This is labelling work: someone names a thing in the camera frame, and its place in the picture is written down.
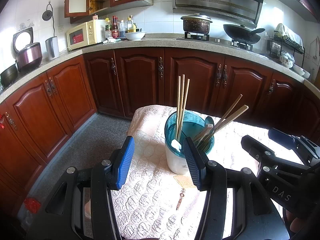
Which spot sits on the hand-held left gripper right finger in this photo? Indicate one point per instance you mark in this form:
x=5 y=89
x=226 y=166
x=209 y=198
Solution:
x=195 y=165

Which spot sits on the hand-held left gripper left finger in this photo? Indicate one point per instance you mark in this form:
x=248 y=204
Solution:
x=126 y=162

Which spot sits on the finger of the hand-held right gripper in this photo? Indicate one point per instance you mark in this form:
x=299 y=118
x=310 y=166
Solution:
x=257 y=152
x=282 y=136

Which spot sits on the white floral utensil holder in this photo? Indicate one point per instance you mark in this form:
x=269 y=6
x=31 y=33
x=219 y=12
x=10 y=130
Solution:
x=175 y=162

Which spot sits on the white ceramic spoon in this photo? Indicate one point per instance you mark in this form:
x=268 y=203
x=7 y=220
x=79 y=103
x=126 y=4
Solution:
x=175 y=145

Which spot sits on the metal spoon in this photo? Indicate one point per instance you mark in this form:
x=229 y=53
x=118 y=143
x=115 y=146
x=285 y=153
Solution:
x=209 y=121

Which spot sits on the person's right hand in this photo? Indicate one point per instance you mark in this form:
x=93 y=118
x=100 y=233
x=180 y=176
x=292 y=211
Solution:
x=295 y=225

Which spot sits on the cream quilted tablecloth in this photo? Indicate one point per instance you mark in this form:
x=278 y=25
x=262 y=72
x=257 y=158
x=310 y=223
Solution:
x=150 y=197

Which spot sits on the small white bowl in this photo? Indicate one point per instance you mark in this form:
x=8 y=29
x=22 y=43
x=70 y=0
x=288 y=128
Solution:
x=298 y=69
x=306 y=75

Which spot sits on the floral lidded tureen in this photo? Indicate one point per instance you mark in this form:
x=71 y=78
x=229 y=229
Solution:
x=286 y=60

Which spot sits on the wooden base cabinets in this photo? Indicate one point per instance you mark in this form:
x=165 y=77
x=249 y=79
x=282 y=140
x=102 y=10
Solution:
x=140 y=80

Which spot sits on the hanging metal ladle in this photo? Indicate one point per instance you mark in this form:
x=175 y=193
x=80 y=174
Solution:
x=315 y=57

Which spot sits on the black dish rack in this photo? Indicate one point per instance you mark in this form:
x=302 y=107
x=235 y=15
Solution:
x=275 y=45

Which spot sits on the white cloth cover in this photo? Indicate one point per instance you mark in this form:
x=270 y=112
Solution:
x=287 y=33

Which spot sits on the red floor item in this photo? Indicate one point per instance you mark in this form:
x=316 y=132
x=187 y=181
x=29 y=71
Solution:
x=32 y=205

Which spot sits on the black wok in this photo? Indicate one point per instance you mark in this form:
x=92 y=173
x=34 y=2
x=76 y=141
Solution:
x=240 y=36

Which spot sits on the white crumpled bag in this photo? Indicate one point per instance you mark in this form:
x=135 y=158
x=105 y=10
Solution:
x=111 y=40

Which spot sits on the large white bowl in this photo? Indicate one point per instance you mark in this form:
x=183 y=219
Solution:
x=135 y=36

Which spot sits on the gas stove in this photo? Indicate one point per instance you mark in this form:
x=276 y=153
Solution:
x=197 y=37

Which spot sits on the red label sauce bottle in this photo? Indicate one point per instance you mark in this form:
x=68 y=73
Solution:
x=115 y=31

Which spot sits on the cream microwave oven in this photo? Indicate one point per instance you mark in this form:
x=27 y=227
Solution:
x=82 y=36

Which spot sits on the green bottle yellow cap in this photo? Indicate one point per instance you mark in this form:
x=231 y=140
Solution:
x=108 y=30

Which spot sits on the silver electric kettle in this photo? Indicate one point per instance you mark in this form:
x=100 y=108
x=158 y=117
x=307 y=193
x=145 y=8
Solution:
x=52 y=48

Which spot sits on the yellow oil bottle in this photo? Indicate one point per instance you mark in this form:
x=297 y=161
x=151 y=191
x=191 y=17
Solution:
x=130 y=25

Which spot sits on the lidded cooking pot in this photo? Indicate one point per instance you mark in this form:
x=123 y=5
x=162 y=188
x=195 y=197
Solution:
x=196 y=26

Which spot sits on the purple rice cooker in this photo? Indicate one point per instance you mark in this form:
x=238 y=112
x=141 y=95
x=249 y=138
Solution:
x=28 y=56

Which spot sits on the dark metal bowl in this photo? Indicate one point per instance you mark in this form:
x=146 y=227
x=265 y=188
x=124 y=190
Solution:
x=8 y=76

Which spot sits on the white wall socket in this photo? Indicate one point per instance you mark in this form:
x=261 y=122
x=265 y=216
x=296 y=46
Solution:
x=61 y=28

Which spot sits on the black round wall hanging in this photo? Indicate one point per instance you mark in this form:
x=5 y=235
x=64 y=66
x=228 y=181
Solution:
x=47 y=15

